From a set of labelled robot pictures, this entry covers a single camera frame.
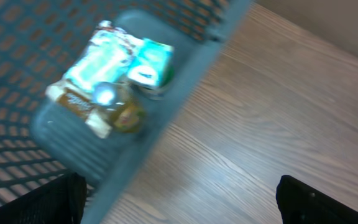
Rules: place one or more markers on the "grey plastic mesh basket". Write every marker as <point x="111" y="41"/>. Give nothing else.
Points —
<point x="40" y="40"/>

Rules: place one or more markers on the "yellow liquid bottle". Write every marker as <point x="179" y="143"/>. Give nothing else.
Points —
<point x="118" y="106"/>

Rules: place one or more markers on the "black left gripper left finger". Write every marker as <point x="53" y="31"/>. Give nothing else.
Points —
<point x="59" y="201"/>

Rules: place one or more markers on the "small teal white box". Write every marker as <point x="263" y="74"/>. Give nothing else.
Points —
<point x="149" y="66"/>

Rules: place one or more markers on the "green lid jar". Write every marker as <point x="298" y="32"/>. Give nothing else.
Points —
<point x="159" y="93"/>

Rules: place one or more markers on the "beige brown snack bag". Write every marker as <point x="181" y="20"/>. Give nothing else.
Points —
<point x="80" y="102"/>

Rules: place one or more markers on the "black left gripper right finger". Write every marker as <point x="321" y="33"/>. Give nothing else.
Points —
<point x="299" y="203"/>

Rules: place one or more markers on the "teal snack packet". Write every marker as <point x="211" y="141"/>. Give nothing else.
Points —
<point x="105" y="58"/>

